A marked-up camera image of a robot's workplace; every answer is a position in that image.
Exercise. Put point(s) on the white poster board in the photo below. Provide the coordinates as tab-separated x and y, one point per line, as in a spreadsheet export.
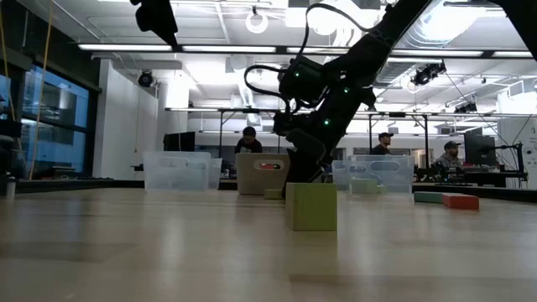
522	138

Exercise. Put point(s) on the black ceiling camera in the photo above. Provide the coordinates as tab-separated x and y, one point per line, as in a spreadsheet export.
145	79
428	74
465	108

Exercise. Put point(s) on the black equipment desk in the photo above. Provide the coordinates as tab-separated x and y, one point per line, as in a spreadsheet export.
491	175

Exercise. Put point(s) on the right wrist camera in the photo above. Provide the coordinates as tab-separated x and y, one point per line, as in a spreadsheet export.
304	81

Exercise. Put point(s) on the blue rectangular block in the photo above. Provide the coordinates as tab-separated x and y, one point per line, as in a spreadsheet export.
428	197

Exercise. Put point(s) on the clear plastic bin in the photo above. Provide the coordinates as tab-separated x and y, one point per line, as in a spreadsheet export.
176	172
398	180

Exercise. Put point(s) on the round white ceiling lamp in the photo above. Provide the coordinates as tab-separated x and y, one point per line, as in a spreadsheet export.
257	23

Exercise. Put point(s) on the black monitor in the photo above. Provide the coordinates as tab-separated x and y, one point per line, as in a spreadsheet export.
479	149
179	142

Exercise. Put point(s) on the white cup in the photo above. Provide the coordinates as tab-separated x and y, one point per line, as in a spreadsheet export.
10	189

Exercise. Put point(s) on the black overhead light bar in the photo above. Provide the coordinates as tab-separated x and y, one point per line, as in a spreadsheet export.
228	48

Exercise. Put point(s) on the blue glass window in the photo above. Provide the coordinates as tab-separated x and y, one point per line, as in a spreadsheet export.
54	126

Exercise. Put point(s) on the grey plastic bin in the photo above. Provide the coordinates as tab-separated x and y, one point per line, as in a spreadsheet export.
251	180

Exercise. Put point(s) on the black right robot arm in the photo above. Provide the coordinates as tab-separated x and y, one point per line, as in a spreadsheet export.
377	38

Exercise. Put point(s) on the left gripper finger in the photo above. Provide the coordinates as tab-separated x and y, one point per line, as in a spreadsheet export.
165	27

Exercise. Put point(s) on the black metal table frame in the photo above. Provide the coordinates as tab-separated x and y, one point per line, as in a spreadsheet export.
63	185

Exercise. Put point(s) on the person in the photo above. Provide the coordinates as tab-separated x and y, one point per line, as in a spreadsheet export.
382	147
248	144
449	158

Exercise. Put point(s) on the black metal rig frame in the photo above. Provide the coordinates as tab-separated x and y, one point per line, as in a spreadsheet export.
370	138
221	134

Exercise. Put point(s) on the silver ventilation duct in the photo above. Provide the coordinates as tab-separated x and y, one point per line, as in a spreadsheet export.
388	73

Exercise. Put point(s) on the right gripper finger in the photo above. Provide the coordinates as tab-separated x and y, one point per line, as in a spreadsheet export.
314	163
295	163

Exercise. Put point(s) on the green cube block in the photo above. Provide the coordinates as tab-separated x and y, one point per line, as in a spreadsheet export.
311	207

